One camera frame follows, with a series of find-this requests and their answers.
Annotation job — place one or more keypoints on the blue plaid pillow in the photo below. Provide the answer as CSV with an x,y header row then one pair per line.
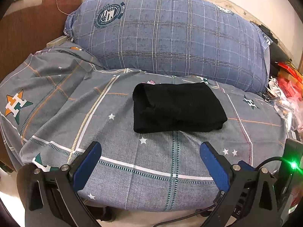
x,y
170,40

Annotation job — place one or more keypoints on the black pants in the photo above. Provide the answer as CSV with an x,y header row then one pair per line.
x,y
177,108

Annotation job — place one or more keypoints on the grey star-print bedsheet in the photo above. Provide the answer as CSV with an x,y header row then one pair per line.
x,y
132,156

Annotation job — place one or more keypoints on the brown headboard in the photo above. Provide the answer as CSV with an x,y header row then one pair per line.
x,y
28,28

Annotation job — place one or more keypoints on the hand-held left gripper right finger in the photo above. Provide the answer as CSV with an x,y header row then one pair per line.
x,y
215,167

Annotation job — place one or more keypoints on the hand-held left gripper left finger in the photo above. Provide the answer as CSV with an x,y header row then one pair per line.
x,y
86,167

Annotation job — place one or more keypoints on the black bag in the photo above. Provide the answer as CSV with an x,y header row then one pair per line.
x,y
275,49

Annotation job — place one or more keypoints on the beige power strip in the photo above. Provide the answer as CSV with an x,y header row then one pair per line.
x,y
58,41

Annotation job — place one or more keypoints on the pile of red and white packets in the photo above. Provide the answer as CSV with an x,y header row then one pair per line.
x,y
287,92

